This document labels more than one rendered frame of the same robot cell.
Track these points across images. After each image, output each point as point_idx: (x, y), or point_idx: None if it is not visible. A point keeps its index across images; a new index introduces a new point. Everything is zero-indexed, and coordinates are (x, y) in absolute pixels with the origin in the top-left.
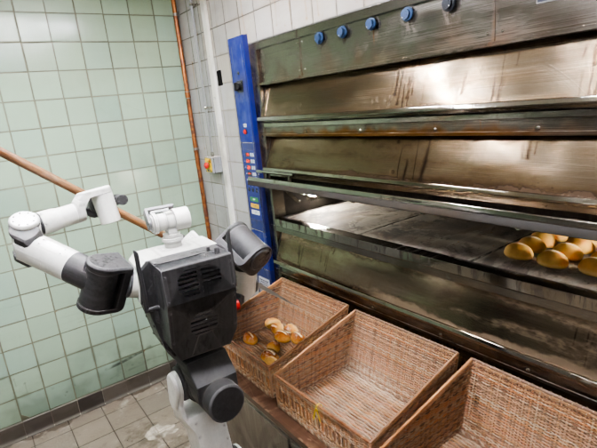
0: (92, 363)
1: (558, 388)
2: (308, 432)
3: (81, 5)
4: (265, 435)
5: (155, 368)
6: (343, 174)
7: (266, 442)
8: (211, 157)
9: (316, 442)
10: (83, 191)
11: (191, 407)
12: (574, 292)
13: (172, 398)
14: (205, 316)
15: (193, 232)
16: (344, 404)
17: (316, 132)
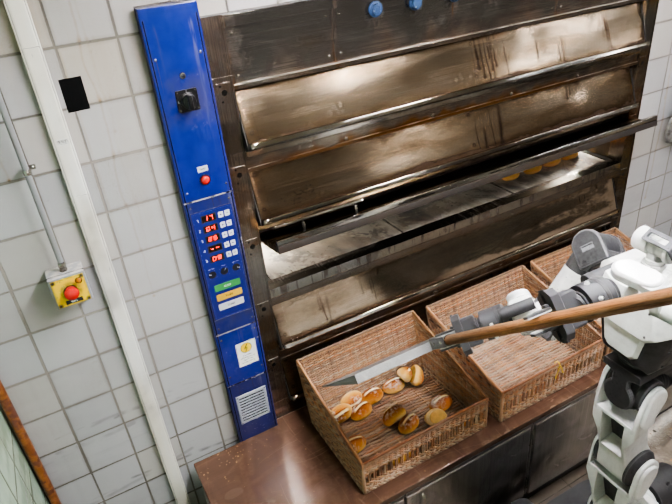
0: None
1: (571, 239)
2: (542, 400)
3: None
4: (493, 464)
5: None
6: (416, 170)
7: (495, 469)
8: (83, 270)
9: (555, 395)
10: (644, 279)
11: (634, 418)
12: (581, 174)
13: (654, 414)
14: None
15: (525, 289)
16: (503, 372)
17: (365, 135)
